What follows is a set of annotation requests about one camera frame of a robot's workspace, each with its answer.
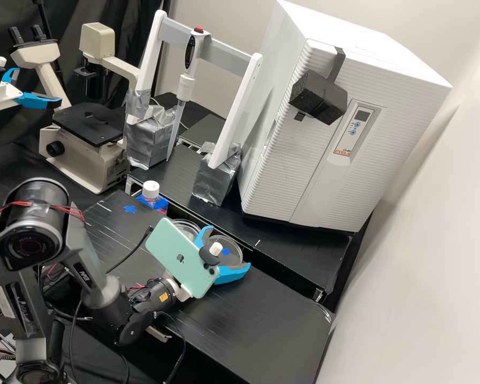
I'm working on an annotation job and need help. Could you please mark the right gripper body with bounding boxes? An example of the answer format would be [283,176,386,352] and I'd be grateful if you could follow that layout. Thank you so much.
[171,279,196,303]

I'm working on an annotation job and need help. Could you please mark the small bottle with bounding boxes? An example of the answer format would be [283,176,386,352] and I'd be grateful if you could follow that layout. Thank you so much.
[141,180,163,207]

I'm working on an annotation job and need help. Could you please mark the pipette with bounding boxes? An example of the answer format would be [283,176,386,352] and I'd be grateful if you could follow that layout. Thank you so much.
[166,25,210,162]

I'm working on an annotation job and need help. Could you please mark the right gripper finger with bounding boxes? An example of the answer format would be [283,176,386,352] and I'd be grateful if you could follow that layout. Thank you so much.
[193,225,215,252]
[213,261,252,286]

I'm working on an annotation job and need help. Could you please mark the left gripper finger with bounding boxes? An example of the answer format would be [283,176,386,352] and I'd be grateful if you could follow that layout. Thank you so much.
[2,67,21,87]
[15,91,63,110]

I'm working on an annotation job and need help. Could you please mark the black cable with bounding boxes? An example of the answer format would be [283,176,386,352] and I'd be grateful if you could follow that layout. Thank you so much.
[145,309,187,384]
[103,225,154,276]

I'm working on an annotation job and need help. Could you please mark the petri dish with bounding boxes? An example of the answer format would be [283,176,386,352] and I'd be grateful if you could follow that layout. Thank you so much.
[171,219,203,243]
[206,235,246,269]

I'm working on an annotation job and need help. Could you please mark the right wrist camera phone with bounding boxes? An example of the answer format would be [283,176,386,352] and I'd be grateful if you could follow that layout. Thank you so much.
[144,217,225,299]

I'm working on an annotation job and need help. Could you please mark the white pipette stand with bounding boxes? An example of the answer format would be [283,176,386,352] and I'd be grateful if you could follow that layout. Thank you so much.
[124,9,264,207]

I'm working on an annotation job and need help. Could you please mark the white incubator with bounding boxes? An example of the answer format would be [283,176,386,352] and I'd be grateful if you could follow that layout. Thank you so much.
[255,0,453,121]

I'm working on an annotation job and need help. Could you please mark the cream microscope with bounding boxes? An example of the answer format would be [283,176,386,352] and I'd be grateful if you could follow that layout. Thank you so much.
[9,22,146,196]

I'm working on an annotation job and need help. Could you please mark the incubator door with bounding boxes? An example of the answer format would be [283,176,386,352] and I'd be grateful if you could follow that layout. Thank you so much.
[239,37,453,234]

